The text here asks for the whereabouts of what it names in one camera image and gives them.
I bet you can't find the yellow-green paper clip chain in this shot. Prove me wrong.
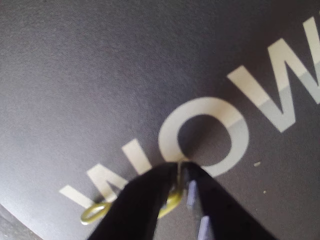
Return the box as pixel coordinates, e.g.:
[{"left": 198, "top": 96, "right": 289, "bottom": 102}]
[{"left": 80, "top": 162, "right": 187, "bottom": 226}]

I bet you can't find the gray mat with lettering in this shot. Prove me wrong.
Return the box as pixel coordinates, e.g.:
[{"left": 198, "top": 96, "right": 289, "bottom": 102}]
[{"left": 0, "top": 0, "right": 320, "bottom": 240}]

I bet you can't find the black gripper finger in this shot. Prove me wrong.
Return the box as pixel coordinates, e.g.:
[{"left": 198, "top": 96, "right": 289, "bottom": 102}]
[
  {"left": 181, "top": 161, "right": 276, "bottom": 240},
  {"left": 86, "top": 161, "right": 181, "bottom": 240}
]

